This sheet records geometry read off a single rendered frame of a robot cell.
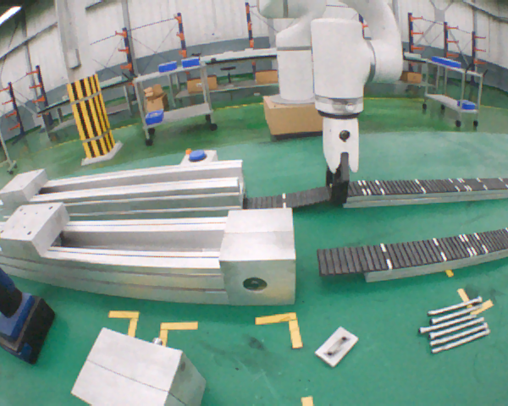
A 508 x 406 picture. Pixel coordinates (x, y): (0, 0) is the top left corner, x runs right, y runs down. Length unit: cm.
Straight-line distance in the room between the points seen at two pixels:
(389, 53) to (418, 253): 31
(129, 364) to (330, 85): 44
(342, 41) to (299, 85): 53
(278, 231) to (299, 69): 67
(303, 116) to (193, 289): 69
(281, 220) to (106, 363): 28
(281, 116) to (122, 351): 80
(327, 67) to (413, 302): 37
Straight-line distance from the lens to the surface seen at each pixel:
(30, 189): 81
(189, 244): 42
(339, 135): 46
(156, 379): 26
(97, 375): 29
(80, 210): 67
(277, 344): 36
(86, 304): 50
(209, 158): 66
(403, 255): 43
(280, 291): 36
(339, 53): 43
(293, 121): 92
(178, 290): 39
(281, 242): 34
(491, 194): 77
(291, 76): 94
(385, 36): 48
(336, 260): 40
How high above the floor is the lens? 110
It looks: 34 degrees down
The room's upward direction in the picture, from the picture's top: 7 degrees counter-clockwise
